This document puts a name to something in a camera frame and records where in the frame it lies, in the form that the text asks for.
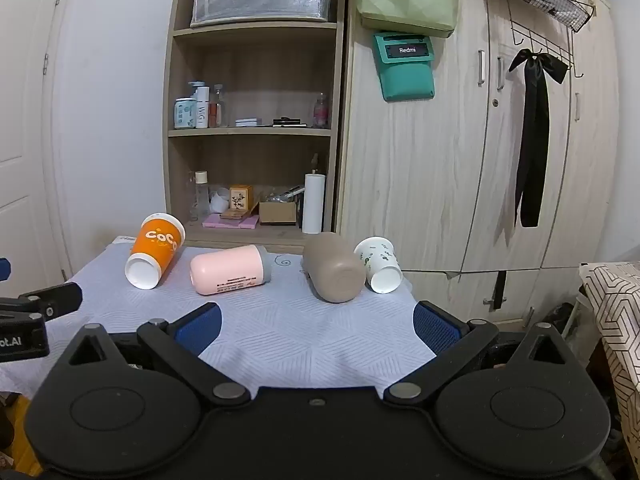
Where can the teal pouch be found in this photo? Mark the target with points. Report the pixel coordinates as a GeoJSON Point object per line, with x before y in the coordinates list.
{"type": "Point", "coordinates": [406, 77]}

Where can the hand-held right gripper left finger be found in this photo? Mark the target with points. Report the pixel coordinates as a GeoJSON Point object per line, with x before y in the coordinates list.
{"type": "Point", "coordinates": [200, 329]}

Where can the small white flat box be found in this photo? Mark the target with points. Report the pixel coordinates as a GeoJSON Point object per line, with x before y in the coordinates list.
{"type": "Point", "coordinates": [248, 122]}

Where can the wooden box floral print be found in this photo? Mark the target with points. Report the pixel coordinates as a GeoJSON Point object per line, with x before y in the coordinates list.
{"type": "Point", "coordinates": [241, 197]}

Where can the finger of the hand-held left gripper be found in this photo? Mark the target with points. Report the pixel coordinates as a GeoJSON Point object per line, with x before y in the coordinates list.
{"type": "Point", "coordinates": [55, 299]}
{"type": "Point", "coordinates": [4, 269]}

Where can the black white patterned cloth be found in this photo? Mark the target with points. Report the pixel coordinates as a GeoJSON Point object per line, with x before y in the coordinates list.
{"type": "Point", "coordinates": [617, 300]}

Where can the green label bottle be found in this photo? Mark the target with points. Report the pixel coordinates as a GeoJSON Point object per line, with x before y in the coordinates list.
{"type": "Point", "coordinates": [184, 114]}

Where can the black ribbon bow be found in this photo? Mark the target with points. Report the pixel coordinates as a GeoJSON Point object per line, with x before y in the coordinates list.
{"type": "Point", "coordinates": [534, 130]}

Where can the wooden open shelf unit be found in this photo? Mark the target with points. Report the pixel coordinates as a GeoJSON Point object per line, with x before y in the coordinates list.
{"type": "Point", "coordinates": [255, 132]}

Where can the pale blue tablecloth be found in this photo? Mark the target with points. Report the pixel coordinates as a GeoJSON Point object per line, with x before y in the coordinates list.
{"type": "Point", "coordinates": [300, 330]}

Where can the white door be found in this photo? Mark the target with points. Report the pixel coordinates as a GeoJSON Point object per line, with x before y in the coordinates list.
{"type": "Point", "coordinates": [25, 110]}

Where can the brown ceramic cup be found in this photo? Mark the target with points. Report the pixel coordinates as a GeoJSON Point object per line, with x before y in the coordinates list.
{"type": "Point", "coordinates": [332, 270]}

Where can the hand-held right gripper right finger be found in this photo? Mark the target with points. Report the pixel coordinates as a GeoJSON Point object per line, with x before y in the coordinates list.
{"type": "Point", "coordinates": [436, 331]}

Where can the clear bottle reddish liquid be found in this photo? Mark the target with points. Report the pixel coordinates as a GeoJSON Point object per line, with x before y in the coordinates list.
{"type": "Point", "coordinates": [216, 110]}

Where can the black flat case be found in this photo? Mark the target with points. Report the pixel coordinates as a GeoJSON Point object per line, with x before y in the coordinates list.
{"type": "Point", "coordinates": [289, 122]}

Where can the white pump bottle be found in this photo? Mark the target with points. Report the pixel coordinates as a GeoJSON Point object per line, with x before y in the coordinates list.
{"type": "Point", "coordinates": [201, 107]}

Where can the orange paper cup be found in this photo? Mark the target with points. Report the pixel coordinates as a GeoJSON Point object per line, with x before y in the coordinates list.
{"type": "Point", "coordinates": [156, 246]}

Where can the clear bottle cream cap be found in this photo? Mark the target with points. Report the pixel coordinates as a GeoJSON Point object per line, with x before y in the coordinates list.
{"type": "Point", "coordinates": [202, 200]}

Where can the brown cardboard box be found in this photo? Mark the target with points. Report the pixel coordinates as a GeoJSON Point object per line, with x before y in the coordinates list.
{"type": "Point", "coordinates": [277, 214]}

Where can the green fabric bag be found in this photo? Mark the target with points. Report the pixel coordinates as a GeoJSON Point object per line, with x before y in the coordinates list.
{"type": "Point", "coordinates": [407, 0]}

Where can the pink flat box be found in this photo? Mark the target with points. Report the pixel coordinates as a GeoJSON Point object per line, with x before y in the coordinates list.
{"type": "Point", "coordinates": [227, 223]}

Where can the white floral paper cup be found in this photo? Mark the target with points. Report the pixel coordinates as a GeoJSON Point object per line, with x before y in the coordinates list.
{"type": "Point", "coordinates": [382, 262]}

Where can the pink plastic cup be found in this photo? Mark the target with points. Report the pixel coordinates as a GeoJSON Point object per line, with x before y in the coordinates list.
{"type": "Point", "coordinates": [225, 266]}

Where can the white paper towel roll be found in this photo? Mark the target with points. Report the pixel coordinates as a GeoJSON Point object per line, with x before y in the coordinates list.
{"type": "Point", "coordinates": [313, 205]}

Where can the small white jar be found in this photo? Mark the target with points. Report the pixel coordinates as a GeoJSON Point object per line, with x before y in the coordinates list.
{"type": "Point", "coordinates": [219, 201]}

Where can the pink small bottle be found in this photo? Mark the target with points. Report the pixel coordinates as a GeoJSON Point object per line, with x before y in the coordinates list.
{"type": "Point", "coordinates": [320, 112]}

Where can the light wooden wardrobe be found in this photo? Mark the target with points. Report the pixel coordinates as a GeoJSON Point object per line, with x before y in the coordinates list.
{"type": "Point", "coordinates": [450, 185]}

